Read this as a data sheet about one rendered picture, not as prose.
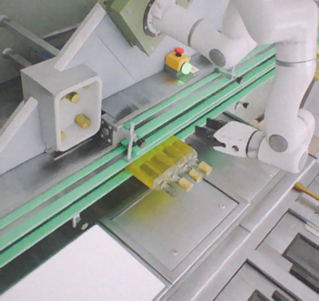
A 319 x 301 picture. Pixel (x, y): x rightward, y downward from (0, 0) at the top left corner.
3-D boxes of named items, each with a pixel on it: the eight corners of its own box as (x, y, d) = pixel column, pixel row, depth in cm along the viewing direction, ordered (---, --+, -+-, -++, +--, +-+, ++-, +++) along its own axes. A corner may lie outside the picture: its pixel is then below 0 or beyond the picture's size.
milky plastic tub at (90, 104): (41, 140, 126) (58, 154, 122) (36, 82, 111) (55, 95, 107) (83, 119, 137) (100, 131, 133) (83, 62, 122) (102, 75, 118)
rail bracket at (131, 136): (111, 151, 137) (137, 170, 131) (113, 113, 125) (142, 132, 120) (117, 147, 138) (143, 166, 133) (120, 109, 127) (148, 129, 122)
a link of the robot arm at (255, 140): (253, 169, 100) (243, 165, 101) (270, 153, 105) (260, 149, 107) (255, 144, 96) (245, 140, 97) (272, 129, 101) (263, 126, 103)
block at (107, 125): (97, 137, 138) (111, 147, 135) (98, 116, 132) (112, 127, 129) (105, 133, 140) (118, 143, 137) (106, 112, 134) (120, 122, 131)
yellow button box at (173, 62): (163, 69, 160) (176, 77, 157) (165, 53, 155) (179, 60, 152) (174, 63, 165) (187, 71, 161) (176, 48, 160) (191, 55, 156)
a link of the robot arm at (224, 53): (186, 28, 111) (231, 53, 105) (214, 8, 117) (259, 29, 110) (185, 55, 119) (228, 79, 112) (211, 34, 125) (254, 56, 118)
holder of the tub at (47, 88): (42, 151, 130) (57, 164, 126) (35, 81, 112) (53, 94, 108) (82, 129, 140) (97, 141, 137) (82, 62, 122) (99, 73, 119)
